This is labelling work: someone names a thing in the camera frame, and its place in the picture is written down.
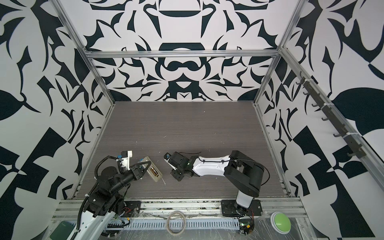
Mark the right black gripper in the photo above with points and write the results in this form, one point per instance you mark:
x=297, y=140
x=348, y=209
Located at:
x=174, y=173

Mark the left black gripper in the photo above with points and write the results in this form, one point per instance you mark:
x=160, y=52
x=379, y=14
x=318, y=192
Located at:
x=135, y=172

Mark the black AAA battery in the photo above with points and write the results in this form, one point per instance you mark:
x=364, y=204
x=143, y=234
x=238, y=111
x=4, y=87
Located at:
x=154, y=171

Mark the white remote control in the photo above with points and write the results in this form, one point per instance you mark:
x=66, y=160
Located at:
x=145, y=166

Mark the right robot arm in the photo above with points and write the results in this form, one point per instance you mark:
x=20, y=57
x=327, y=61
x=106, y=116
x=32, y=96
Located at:
x=242, y=171

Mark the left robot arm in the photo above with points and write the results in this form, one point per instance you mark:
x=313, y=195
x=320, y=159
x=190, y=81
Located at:
x=103, y=203

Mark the small electronics board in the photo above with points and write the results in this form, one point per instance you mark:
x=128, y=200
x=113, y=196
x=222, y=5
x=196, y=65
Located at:
x=246, y=227

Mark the dark green pad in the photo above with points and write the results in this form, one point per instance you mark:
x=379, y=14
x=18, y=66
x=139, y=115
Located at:
x=62, y=231

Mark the green push button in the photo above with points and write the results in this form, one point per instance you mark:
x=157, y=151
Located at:
x=280, y=223

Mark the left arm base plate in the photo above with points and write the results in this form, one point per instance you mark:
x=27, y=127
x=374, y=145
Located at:
x=130, y=209

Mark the slotted cable duct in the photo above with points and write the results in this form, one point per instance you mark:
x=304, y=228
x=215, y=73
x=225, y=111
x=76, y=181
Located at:
x=177, y=224

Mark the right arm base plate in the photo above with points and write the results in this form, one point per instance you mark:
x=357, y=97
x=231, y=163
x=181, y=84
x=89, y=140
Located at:
x=231, y=209

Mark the black wall hook rail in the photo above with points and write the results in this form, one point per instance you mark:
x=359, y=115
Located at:
x=333, y=115

